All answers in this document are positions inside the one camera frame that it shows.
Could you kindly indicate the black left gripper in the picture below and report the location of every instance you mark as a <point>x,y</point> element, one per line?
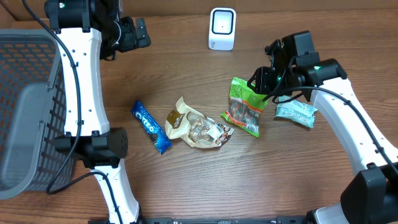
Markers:
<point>132,42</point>

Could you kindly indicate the mint green snack pack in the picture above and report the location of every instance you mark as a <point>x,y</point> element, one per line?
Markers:
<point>296,111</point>

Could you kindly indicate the white barcode scanner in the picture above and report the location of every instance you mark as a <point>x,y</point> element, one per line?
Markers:
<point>222,29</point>

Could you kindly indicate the grey plastic mesh basket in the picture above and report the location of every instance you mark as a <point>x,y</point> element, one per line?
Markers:
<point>33,111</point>

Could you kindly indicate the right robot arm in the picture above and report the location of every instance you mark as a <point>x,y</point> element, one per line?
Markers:
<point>371,197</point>

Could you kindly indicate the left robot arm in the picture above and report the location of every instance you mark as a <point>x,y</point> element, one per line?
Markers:
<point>88,32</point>

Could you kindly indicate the beige nut snack bag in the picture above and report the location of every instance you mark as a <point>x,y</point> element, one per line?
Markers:
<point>196,129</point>

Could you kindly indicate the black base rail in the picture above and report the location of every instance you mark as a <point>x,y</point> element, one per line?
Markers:
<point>278,220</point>

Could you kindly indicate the blue Oreo cookie pack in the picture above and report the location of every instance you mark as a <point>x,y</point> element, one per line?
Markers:
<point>152,128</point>

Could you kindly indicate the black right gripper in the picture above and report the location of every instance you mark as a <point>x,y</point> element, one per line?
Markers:
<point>261,86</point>

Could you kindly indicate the green candy snack bag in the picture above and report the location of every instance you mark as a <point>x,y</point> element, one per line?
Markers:
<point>245,107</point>

